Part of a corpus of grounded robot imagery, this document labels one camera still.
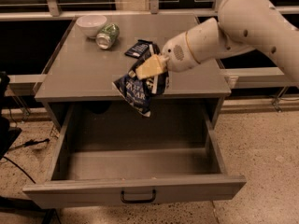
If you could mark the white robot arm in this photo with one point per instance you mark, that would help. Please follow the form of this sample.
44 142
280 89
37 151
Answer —
241 26

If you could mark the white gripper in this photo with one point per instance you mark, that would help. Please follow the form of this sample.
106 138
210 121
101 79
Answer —
175 54

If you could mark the green soda can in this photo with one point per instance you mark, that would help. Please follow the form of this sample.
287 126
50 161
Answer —
107 36

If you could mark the dark blue candy bar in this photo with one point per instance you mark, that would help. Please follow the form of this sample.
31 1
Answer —
138 49

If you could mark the white bowl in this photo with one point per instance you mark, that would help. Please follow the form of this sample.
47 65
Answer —
90 25

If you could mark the grey cabinet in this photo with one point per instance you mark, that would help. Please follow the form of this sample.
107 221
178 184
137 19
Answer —
83 72

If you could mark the black equipment at left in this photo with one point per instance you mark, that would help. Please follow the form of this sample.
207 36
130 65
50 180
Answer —
7 134

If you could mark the black drawer handle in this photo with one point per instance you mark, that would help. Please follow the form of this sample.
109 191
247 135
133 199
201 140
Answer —
135 198

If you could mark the metal window railing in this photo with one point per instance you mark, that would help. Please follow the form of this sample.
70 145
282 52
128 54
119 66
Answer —
37 10

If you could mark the open grey top drawer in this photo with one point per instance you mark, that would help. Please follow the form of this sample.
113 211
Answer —
174 151

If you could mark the blue chip bag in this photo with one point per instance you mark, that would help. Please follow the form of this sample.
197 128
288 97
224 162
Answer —
138 93

